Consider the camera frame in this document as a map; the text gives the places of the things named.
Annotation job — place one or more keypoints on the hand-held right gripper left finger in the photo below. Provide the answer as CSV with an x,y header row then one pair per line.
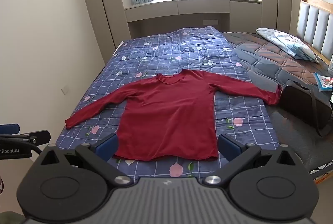
x,y
107,146

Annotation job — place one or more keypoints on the black bag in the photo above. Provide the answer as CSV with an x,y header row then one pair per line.
x,y
299,104

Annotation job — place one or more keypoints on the white wall socket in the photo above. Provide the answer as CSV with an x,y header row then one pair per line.
x,y
210,22

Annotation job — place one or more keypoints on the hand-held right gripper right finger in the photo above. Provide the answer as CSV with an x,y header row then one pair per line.
x,y
230,147

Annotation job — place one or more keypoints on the pale patterned pillow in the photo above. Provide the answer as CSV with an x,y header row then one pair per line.
x,y
266,34

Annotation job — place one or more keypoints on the dark quilted mattress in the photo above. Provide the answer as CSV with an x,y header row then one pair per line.
x,y
262,57

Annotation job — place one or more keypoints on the wooden bed frame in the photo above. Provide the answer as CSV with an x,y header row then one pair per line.
x,y
322,180

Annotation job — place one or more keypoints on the red long-sleeved shirt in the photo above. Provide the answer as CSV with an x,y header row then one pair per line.
x,y
169,114

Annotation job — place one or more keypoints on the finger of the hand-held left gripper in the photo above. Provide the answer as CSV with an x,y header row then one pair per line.
x,y
9,128
39,136

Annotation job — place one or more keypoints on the white printed pillow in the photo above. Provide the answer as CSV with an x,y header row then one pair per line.
x,y
296,47

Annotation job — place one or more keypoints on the blue printed packet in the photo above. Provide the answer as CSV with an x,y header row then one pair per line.
x,y
324,82

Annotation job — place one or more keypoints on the blue checked floral quilt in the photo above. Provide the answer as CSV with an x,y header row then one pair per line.
x,y
156,54

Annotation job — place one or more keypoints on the grey padded wooden headboard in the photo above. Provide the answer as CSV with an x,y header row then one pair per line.
x,y
316,23

